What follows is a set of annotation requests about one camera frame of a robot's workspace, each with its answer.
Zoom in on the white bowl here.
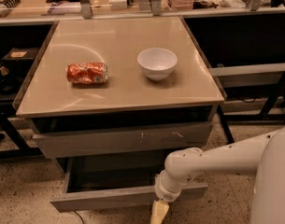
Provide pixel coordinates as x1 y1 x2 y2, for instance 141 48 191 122
137 48 178 81

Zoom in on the grey top drawer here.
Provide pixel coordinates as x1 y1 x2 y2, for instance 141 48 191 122
33 121 212 158

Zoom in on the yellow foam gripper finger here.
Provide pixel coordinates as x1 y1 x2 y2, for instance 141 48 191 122
150 201 169 224

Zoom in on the black power cable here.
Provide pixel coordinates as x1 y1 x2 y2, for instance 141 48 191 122
72 210 86 224

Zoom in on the grey drawer cabinet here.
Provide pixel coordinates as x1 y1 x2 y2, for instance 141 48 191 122
12 16 228 205

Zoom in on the grey drawer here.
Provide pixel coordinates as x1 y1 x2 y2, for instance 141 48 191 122
33 121 212 158
50 156 209 213

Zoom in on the crushed orange soda can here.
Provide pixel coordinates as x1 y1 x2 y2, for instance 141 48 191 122
66 63 108 85

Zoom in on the black box with label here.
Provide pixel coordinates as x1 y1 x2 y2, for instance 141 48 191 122
2 48 39 64

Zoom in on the long background workbench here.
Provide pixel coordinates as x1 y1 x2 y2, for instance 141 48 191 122
0 0 285 160

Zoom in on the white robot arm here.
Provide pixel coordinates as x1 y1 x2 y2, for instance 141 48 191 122
150 127 285 224

